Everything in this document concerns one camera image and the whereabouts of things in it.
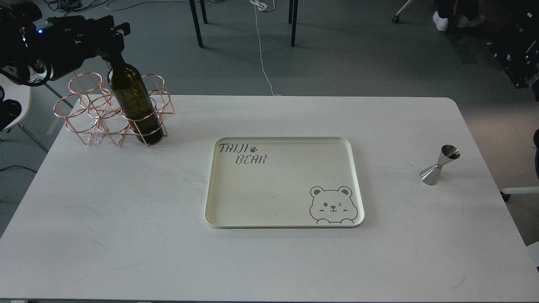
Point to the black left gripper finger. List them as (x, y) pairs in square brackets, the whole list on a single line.
[(113, 44)]

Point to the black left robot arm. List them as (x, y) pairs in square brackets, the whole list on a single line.
[(33, 56)]

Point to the dark green wine bottle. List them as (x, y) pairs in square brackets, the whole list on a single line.
[(130, 91)]

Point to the white sneaker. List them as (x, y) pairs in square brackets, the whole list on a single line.
[(441, 24), (463, 22)]

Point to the stainless steel jigger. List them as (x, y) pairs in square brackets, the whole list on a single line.
[(431, 175)]

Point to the cream bear serving tray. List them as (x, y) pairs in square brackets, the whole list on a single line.
[(283, 182)]

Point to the white round side table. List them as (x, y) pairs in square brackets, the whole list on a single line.
[(15, 100)]

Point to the copper wire bottle rack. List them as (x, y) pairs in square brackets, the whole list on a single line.
[(92, 113)]

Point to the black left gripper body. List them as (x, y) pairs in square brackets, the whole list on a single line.
[(67, 42)]

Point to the black table legs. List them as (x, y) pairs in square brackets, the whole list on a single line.
[(201, 16)]

